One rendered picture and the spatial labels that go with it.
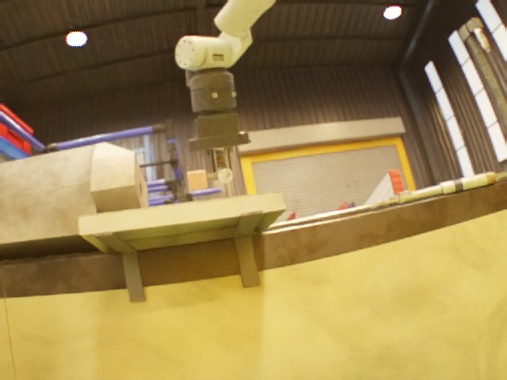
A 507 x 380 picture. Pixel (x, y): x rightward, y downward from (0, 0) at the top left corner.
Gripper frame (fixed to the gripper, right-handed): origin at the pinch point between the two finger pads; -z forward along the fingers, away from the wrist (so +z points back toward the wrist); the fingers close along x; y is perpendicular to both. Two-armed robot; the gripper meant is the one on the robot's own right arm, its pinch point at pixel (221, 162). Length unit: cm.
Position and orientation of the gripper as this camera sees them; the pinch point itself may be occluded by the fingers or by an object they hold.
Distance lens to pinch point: 80.3
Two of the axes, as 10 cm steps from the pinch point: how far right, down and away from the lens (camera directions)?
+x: -9.8, 1.4, -1.5
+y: 1.7, 1.3, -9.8
